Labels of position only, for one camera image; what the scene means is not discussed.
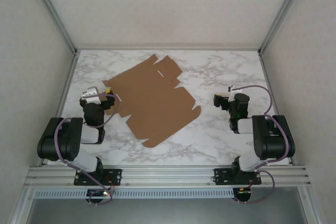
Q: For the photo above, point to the brown cardboard box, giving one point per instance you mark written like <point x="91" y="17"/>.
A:
<point x="152" y="103"/>

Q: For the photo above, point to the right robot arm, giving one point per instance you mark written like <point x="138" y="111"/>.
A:
<point x="273" y="140"/>

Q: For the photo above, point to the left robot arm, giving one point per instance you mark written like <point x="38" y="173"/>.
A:
<point x="60" y="140"/>

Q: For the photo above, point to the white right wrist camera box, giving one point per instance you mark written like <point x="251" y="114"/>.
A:
<point x="232" y="91"/>

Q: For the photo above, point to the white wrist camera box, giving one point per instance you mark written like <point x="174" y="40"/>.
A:
<point x="90" y="94"/>
<point x="232" y="91"/>

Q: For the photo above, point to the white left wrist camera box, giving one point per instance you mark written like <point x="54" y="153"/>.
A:
<point x="90" y="94"/>

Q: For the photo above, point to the aluminium table side rail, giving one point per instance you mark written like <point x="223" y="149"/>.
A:
<point x="61" y="103"/>
<point x="269" y="77"/>

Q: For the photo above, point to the aluminium table end rail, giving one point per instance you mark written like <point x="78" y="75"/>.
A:
<point x="168" y="49"/>

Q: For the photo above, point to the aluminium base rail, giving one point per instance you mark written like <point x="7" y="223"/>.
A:
<point x="168" y="176"/>

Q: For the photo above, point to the aluminium frame corner post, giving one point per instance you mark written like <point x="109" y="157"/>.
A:
<point x="53" y="11"/>
<point x="282" y="11"/>

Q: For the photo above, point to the aluminium lower frame post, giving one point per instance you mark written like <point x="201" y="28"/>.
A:
<point x="22" y="208"/>
<point x="312" y="208"/>

